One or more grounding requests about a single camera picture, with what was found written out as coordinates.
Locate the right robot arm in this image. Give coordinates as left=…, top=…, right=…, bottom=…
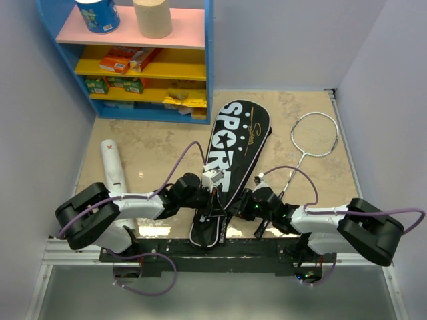
left=228, top=187, right=404, bottom=266

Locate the red white box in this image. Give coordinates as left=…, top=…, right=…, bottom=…
left=129, top=48, right=159, bottom=73

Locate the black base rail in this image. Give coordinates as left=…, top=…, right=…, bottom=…
left=99, top=237, right=338, bottom=277

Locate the green box middle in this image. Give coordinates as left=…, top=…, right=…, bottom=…
left=105, top=77, right=125, bottom=89

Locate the black racket cover bag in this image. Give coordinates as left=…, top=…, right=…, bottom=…
left=189, top=99, right=272, bottom=249

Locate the yellow snack bag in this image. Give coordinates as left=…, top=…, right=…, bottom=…
left=163, top=89, right=207, bottom=109

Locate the blue shelf unit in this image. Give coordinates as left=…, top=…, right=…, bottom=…
left=36, top=1, right=214, bottom=124

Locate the white shuttlecock tube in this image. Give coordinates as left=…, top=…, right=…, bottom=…
left=101, top=139, right=127, bottom=193

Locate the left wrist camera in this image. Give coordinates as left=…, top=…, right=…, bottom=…
left=201, top=165, right=226, bottom=193

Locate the white badminton racket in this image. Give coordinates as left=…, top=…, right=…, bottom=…
left=254, top=111, right=340, bottom=238

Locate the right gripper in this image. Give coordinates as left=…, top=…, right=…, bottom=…
left=225, top=189, right=274, bottom=223

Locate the brown paper roll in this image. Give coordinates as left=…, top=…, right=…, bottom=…
left=133, top=0, right=173, bottom=39

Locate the blue snack canister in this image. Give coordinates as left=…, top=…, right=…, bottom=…
left=75, top=0, right=121, bottom=34

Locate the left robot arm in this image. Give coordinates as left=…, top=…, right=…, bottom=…
left=55, top=169, right=224, bottom=261

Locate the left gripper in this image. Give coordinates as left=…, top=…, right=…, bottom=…
left=179, top=184, right=226, bottom=217

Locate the orange box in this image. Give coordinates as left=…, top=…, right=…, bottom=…
left=99, top=46, right=141, bottom=74

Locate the green box right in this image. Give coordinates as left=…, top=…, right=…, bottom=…
left=123, top=77, right=144, bottom=94

